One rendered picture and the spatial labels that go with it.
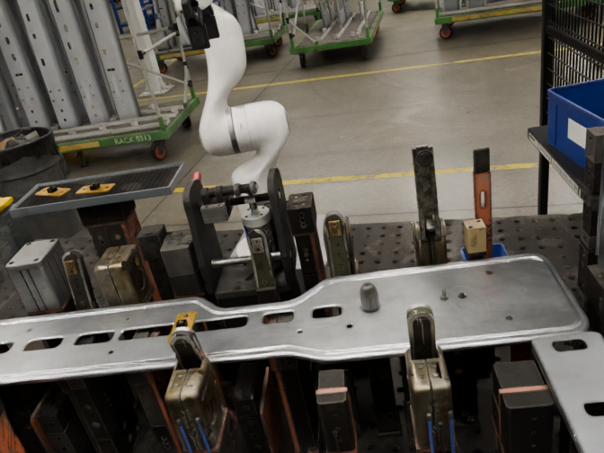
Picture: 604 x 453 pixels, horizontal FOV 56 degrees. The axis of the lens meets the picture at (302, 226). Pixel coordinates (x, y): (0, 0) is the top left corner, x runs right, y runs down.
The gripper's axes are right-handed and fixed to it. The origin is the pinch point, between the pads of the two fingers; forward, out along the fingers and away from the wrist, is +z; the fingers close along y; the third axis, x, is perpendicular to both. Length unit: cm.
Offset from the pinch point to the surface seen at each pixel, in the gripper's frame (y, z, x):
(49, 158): -224, 88, -172
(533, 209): -178, 145, 113
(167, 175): -9.7, 28.7, -18.4
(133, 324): 22, 45, -21
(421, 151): 11.9, 22.8, 35.1
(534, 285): 24, 45, 51
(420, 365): 45, 40, 29
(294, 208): 6.8, 32.8, 10.6
